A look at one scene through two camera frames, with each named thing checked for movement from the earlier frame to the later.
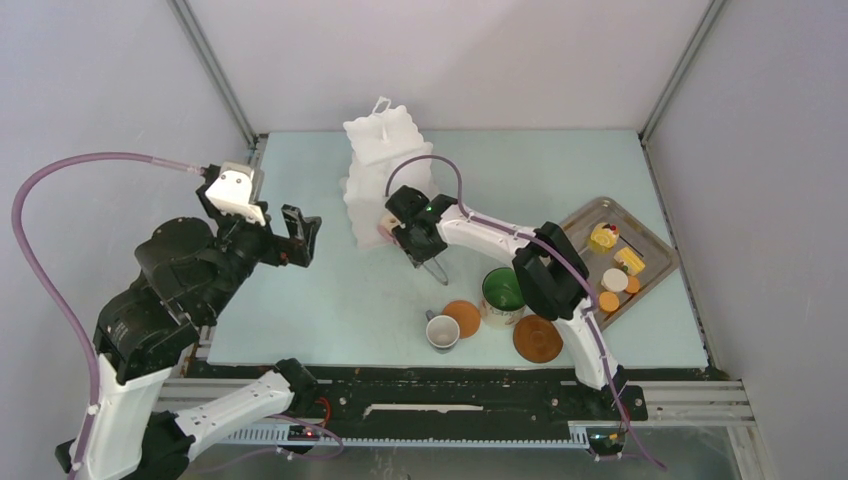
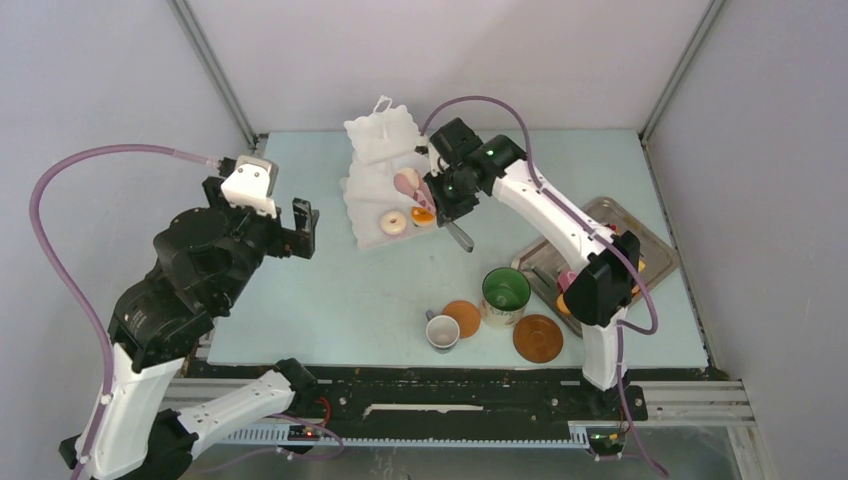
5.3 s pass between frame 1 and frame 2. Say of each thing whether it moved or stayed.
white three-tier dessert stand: stayed
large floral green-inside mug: stayed
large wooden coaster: stayed
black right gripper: moved
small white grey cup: stayed
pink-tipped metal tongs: moved
